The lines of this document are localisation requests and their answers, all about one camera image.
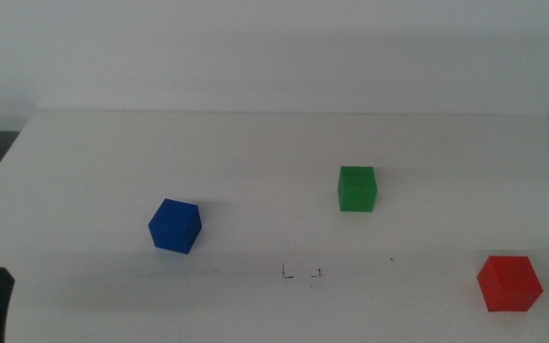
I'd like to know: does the blue cube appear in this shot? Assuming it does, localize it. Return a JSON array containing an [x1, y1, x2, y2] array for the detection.
[[148, 198, 203, 255]]

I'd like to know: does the green cube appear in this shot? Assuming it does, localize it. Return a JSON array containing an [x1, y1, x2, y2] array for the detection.
[[336, 165, 378, 213]]

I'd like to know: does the red cube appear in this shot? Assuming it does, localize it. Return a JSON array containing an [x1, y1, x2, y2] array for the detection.
[[476, 255, 544, 313]]

